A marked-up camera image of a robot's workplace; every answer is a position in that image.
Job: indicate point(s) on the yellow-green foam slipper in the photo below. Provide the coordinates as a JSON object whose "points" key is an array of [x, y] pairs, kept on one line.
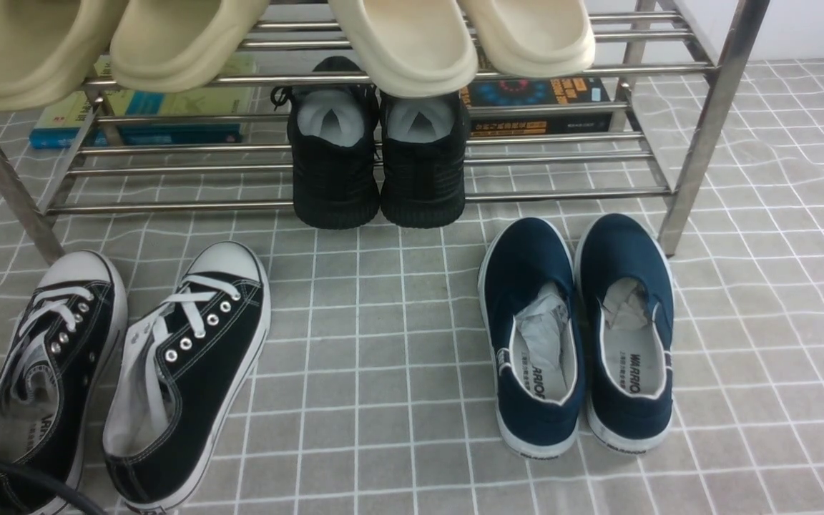
{"points": [[47, 48], [175, 46]]}

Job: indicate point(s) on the cream foam slipper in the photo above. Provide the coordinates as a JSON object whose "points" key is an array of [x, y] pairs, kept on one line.
{"points": [[410, 49], [534, 39]]}

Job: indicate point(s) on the black knit sneaker right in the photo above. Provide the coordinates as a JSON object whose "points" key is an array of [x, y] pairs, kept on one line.
{"points": [[423, 145]]}

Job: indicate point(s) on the yellow-green foam slipper far left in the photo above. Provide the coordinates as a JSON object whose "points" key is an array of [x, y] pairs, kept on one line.
{"points": [[47, 48]]}

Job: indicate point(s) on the navy slip-on shoe left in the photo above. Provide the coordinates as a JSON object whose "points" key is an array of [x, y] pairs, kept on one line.
{"points": [[528, 298]]}

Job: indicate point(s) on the black knit sneaker left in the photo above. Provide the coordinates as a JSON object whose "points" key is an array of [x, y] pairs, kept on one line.
{"points": [[331, 132]]}

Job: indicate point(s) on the navy slip-on shoe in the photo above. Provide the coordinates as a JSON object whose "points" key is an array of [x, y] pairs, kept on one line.
{"points": [[626, 288], [528, 298]]}

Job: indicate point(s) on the cream foam slipper right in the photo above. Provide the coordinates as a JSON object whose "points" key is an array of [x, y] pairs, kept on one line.
{"points": [[534, 39]]}

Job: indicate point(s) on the grey checked floor cloth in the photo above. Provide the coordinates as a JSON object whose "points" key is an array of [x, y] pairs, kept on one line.
{"points": [[374, 393]]}

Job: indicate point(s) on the navy slip-on shoe right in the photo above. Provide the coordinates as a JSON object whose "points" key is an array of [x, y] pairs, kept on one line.
{"points": [[626, 288]]}

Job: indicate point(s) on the stainless steel shoe rack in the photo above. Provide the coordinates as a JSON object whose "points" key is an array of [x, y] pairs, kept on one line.
{"points": [[660, 40]]}

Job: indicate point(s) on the black knit sneaker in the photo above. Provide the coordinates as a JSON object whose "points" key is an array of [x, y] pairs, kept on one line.
{"points": [[423, 145], [331, 132]]}

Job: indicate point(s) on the black book colourful cover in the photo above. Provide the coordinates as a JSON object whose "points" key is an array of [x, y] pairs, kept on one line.
{"points": [[537, 107]]}

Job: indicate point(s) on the black canvas sneaker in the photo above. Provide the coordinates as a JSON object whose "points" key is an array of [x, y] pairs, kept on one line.
{"points": [[59, 349], [183, 365]]}

